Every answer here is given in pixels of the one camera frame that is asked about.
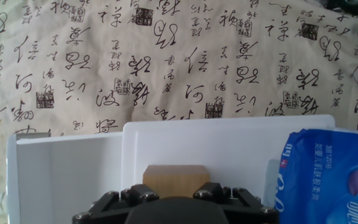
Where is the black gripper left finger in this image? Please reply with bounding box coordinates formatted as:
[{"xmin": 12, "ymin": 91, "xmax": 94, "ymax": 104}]
[{"xmin": 72, "ymin": 184, "xmax": 160, "ymax": 224}]

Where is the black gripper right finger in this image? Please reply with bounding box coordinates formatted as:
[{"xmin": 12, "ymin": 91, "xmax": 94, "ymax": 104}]
[{"xmin": 193, "ymin": 182, "xmax": 279, "ymax": 224}]

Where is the light wooden block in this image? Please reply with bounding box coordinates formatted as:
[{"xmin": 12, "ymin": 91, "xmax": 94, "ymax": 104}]
[{"xmin": 142, "ymin": 164, "xmax": 211, "ymax": 198}]

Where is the white plastic drawer with knob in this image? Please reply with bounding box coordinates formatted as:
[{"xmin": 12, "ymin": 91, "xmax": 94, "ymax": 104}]
[{"xmin": 0, "ymin": 132, "xmax": 124, "ymax": 224}]

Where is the white plastic drawer cabinet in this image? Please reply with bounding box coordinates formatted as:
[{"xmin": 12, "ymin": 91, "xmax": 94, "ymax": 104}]
[{"xmin": 121, "ymin": 114, "xmax": 337, "ymax": 206}]

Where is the blue tissue pack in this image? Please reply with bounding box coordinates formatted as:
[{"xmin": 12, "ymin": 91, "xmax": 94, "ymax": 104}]
[{"xmin": 273, "ymin": 128, "xmax": 358, "ymax": 224}]

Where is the beige cloth with black calligraphy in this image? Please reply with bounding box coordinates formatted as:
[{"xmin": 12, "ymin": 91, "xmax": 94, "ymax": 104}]
[{"xmin": 0, "ymin": 0, "xmax": 358, "ymax": 224}]

